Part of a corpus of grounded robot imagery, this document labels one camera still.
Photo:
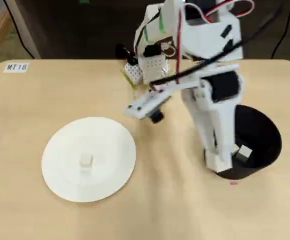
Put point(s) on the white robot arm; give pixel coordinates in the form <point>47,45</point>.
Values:
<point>205,37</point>

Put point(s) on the black table clamp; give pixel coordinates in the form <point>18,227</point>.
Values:
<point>125,51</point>

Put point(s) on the white round plate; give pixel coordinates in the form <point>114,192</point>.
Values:
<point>105,150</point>

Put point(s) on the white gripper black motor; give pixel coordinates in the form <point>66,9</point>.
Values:
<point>211,117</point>

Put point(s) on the green tape strip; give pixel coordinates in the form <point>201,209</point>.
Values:
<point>128,80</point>

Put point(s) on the small pink tape mark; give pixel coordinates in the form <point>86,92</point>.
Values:
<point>233,182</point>

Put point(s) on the white MT18 label sticker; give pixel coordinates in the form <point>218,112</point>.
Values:
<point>16,67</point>

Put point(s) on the black pot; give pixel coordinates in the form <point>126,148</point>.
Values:
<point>260,130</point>

